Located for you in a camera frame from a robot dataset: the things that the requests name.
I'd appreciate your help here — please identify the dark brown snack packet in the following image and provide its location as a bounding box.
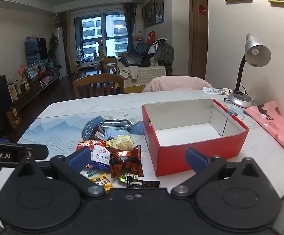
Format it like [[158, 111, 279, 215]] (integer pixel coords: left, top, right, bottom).
[[89, 125, 106, 141]]

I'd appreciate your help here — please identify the black snack packet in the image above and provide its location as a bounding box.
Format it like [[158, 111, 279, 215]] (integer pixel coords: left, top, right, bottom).
[[126, 176, 161, 189]]

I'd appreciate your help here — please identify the green snack packet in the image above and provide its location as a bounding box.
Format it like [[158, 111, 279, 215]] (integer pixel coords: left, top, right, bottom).
[[117, 173, 132, 184]]

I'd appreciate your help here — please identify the red cardboard box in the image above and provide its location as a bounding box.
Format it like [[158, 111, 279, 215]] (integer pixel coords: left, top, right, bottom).
[[142, 99, 250, 177]]

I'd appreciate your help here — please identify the yellow wooden armchair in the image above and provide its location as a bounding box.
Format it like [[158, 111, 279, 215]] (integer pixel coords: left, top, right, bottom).
[[94, 37, 119, 74]]

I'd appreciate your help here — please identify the white red snack packet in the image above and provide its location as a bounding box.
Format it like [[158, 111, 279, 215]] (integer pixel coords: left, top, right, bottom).
[[90, 144, 112, 171]]

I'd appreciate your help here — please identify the white printed packet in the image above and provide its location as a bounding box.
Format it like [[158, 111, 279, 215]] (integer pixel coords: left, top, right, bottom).
[[203, 87, 229, 95]]

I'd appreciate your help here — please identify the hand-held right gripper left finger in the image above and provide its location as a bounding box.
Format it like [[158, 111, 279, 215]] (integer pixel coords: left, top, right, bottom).
[[11, 147, 107, 199]]

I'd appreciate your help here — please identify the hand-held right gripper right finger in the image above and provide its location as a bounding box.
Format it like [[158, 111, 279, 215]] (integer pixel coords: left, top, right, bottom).
[[171, 147, 265, 199]]

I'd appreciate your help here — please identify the potted plant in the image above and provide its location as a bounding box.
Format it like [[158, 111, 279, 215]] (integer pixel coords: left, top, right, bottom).
[[47, 32, 59, 61]]

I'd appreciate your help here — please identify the silver snack packet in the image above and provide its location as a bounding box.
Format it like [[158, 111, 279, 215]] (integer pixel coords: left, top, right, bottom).
[[100, 119, 133, 131]]

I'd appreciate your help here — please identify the red paper bag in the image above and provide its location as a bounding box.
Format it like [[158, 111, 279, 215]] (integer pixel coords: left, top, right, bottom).
[[145, 31, 155, 45]]

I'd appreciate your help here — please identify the wooden dining chair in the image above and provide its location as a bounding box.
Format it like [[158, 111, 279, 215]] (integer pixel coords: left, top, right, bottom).
[[73, 73, 125, 99]]

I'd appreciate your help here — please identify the pink plastic bag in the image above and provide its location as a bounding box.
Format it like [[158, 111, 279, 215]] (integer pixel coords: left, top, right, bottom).
[[243, 101, 284, 150]]

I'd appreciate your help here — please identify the dark wooden television cabinet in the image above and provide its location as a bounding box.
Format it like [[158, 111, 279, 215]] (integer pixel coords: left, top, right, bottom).
[[10, 66, 60, 110]]

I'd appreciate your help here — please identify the grey curtain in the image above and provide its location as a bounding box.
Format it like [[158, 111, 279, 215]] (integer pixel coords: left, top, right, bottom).
[[123, 3, 142, 54]]

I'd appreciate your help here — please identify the coffee table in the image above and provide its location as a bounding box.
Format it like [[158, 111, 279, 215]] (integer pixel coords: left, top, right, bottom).
[[76, 60, 101, 75]]

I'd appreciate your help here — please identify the television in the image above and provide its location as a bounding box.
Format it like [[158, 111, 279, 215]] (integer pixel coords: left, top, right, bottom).
[[25, 37, 47, 67]]

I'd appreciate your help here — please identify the brown curtain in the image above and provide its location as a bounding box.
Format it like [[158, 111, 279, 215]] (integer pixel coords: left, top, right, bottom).
[[60, 11, 76, 75]]

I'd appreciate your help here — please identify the large window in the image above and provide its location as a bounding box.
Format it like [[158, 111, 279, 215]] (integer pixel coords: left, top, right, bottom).
[[74, 11, 130, 61]]

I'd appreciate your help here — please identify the yellow cartoon snack packet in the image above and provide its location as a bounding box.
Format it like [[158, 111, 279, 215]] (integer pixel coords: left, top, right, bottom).
[[90, 173, 114, 191]]

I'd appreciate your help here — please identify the light blue snack packet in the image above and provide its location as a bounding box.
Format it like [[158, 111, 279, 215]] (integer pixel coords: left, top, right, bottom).
[[105, 129, 129, 141]]

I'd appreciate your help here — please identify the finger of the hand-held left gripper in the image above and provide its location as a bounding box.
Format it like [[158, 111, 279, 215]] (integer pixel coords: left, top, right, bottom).
[[18, 144, 49, 162]]

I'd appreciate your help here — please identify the white standing air conditioner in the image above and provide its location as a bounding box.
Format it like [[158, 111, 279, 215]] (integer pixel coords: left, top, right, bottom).
[[55, 27, 67, 77]]

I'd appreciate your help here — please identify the brown cardboard box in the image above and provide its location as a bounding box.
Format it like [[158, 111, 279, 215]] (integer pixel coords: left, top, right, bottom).
[[6, 107, 23, 129]]

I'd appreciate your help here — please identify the wooden door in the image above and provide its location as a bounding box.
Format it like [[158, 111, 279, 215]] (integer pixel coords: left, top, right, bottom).
[[190, 0, 209, 80]]

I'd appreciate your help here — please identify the pale yellow snack packet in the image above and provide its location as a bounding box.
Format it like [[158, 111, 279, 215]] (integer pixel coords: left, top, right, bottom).
[[106, 135, 135, 150]]

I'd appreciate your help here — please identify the dark jacket pile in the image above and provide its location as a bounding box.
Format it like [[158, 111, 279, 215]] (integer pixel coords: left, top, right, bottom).
[[153, 39, 175, 66]]

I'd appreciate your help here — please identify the brown red foil snack packet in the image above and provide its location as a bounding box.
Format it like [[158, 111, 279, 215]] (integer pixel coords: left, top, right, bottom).
[[109, 145, 145, 179]]

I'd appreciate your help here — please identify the silver desk lamp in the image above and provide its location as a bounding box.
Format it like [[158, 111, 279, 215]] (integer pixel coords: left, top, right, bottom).
[[226, 33, 272, 108]]

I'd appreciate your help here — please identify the sofa with beige cover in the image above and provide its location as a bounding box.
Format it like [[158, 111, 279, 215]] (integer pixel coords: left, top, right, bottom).
[[117, 56, 173, 93]]

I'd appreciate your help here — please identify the dark blanket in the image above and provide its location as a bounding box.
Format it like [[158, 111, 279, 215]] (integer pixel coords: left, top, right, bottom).
[[121, 50, 152, 66]]

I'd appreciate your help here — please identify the beige cloth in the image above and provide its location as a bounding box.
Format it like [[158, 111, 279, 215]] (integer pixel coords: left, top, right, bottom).
[[121, 67, 139, 80]]

